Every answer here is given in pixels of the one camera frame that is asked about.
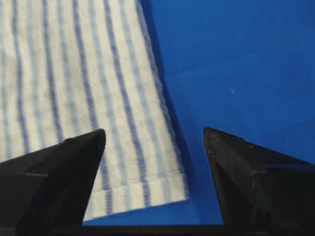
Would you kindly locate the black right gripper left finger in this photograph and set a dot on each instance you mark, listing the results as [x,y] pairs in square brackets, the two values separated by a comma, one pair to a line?
[50,187]

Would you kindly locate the white blue-striped towel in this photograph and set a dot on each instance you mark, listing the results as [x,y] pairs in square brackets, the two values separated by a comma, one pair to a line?
[68,67]

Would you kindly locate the blue table cloth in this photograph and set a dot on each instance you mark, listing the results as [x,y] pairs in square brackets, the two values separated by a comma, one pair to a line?
[246,67]

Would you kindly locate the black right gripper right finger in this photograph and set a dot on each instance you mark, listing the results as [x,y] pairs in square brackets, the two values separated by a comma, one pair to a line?
[260,188]

